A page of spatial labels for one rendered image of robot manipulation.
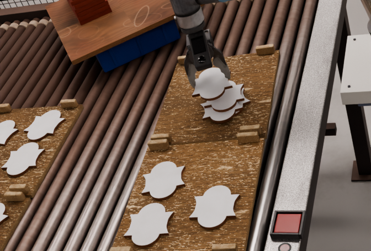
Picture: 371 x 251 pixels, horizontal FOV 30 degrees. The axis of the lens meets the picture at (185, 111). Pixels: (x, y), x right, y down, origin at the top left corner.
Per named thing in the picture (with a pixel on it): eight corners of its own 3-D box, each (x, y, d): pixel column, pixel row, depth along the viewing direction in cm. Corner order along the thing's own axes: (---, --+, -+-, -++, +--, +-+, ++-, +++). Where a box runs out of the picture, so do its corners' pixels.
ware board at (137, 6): (160, -40, 280) (158, -45, 279) (205, 5, 240) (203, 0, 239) (46, 10, 275) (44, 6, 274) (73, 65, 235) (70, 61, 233)
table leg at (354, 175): (381, 160, 301) (353, -8, 251) (380, 180, 292) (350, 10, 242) (353, 161, 306) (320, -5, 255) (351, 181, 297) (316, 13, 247)
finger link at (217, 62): (236, 64, 207) (216, 44, 203) (237, 75, 202) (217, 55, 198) (228, 70, 208) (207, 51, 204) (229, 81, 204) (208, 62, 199)
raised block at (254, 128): (262, 131, 193) (260, 123, 192) (261, 135, 192) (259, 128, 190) (242, 132, 195) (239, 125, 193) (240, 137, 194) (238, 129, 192)
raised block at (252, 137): (260, 138, 191) (258, 130, 189) (259, 142, 190) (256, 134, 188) (239, 139, 193) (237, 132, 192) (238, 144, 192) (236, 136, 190)
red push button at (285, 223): (302, 217, 167) (301, 213, 166) (299, 236, 163) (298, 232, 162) (278, 217, 169) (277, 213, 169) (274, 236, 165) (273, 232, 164)
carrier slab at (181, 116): (280, 53, 223) (279, 49, 222) (266, 139, 192) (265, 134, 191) (178, 66, 234) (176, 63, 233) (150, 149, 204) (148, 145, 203)
